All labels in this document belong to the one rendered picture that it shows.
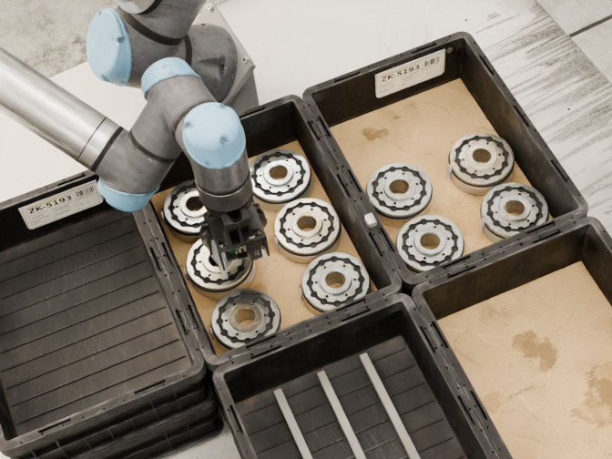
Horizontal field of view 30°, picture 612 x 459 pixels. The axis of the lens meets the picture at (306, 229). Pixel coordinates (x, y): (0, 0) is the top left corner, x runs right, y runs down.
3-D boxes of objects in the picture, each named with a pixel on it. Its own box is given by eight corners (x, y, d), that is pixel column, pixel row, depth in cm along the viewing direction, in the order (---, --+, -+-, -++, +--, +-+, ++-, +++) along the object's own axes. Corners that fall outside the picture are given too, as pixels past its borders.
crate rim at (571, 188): (299, 100, 184) (298, 90, 182) (466, 37, 188) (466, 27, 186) (406, 296, 163) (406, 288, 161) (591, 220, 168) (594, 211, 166)
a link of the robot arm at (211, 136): (220, 86, 147) (253, 128, 143) (231, 137, 157) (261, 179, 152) (167, 112, 146) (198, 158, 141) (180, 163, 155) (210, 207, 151)
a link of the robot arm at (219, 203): (188, 160, 155) (245, 142, 156) (193, 180, 159) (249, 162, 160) (203, 203, 151) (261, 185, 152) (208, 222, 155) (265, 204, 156)
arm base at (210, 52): (169, 64, 207) (126, 55, 200) (217, 6, 199) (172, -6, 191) (198, 128, 200) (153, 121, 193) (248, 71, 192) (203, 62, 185)
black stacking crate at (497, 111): (304, 137, 192) (300, 93, 182) (463, 76, 196) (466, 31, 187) (407, 326, 171) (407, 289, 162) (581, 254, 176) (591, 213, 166)
